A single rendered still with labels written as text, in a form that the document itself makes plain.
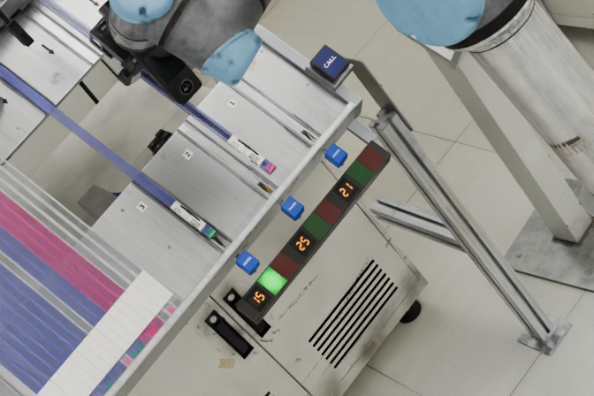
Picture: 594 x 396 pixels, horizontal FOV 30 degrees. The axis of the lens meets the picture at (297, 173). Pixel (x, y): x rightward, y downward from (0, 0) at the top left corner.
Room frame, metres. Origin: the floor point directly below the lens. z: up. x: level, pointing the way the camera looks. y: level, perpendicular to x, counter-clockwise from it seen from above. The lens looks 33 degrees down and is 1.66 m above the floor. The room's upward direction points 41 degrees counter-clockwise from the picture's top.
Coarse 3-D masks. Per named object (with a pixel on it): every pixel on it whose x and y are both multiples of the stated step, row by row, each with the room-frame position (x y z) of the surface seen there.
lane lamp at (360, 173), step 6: (354, 162) 1.44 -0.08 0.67; (354, 168) 1.43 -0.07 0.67; (360, 168) 1.43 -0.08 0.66; (366, 168) 1.42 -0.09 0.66; (348, 174) 1.43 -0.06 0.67; (354, 174) 1.42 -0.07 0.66; (360, 174) 1.42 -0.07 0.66; (366, 174) 1.42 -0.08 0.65; (372, 174) 1.41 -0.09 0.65; (354, 180) 1.42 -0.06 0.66; (360, 180) 1.41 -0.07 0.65; (366, 180) 1.41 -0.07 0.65
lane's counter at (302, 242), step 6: (300, 234) 1.39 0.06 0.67; (306, 234) 1.39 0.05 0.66; (294, 240) 1.39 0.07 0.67; (300, 240) 1.38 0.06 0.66; (306, 240) 1.38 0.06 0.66; (312, 240) 1.38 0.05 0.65; (294, 246) 1.38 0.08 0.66; (300, 246) 1.38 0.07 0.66; (306, 246) 1.38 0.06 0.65; (312, 246) 1.37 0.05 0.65; (300, 252) 1.37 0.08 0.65; (306, 252) 1.37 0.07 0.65
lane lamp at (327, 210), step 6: (324, 198) 1.42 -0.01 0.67; (324, 204) 1.41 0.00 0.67; (330, 204) 1.41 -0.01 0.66; (318, 210) 1.41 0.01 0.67; (324, 210) 1.40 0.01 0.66; (330, 210) 1.40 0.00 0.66; (336, 210) 1.40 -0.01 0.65; (342, 210) 1.39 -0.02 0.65; (324, 216) 1.40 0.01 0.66; (330, 216) 1.39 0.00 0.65; (336, 216) 1.39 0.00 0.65; (330, 222) 1.39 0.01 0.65
